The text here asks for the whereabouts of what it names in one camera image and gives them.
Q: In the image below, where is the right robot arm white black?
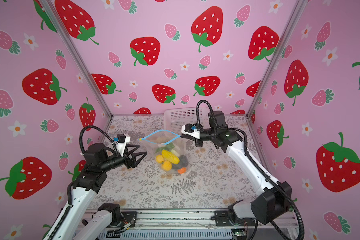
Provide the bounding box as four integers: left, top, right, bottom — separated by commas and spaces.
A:
181, 124, 305, 240

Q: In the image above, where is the frame post aluminium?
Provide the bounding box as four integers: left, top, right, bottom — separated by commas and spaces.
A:
247, 0, 308, 119
40, 0, 113, 119

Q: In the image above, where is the small yellow lemon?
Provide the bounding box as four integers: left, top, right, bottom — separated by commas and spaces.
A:
155, 155, 164, 164

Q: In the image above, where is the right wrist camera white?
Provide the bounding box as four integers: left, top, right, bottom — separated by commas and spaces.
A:
181, 124, 201, 138

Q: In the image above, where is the left frame post aluminium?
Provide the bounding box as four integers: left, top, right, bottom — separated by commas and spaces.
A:
40, 0, 113, 119

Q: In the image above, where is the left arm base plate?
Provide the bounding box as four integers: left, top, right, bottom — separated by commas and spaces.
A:
107, 211, 138, 229

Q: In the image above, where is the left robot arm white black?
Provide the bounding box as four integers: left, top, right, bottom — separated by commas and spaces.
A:
44, 143, 147, 240

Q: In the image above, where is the aluminium rail base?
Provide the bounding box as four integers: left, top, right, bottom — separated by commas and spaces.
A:
68, 208, 304, 240

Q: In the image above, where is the white plastic perforated basket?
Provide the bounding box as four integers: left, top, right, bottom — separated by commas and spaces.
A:
164, 107, 210, 135

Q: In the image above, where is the right frame post aluminium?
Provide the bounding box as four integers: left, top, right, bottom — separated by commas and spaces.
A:
247, 0, 308, 119

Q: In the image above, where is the yellow mango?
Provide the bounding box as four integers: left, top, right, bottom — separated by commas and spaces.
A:
161, 160, 172, 172

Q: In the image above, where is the dark purple eggplant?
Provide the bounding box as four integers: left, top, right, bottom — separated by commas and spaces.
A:
177, 155, 189, 169

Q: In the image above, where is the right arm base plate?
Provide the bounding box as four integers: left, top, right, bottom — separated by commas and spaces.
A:
211, 210, 256, 227

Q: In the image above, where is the orange mandarin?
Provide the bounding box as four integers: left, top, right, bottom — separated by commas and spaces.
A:
177, 167, 187, 174

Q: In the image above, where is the clear zip bag blue zipper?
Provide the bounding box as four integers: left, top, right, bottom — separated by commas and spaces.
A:
139, 130, 190, 175

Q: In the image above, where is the yellow bell pepper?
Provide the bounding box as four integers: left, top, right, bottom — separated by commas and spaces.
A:
162, 150, 180, 165

